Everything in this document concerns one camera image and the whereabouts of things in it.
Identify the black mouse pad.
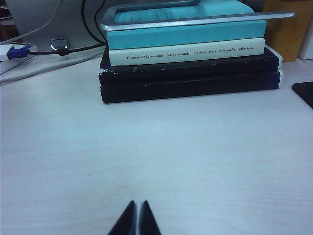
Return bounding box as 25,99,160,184
291,81,313,110

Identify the silver flat stand panel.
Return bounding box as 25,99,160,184
4,0,105,49

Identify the blue VGA connector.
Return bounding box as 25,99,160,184
7,45,32,60

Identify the white adapter box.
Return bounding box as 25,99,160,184
0,44,14,62

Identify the black VGA cable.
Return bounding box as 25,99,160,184
29,43,107,57

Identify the white book black title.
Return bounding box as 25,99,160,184
109,38,266,66

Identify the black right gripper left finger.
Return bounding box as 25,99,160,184
107,200,138,235

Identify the thin black cable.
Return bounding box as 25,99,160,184
81,0,106,45

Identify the white storage box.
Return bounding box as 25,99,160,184
297,0,313,60

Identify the thin white cable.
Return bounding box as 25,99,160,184
0,0,58,45

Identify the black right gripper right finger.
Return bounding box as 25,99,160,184
138,200,162,235

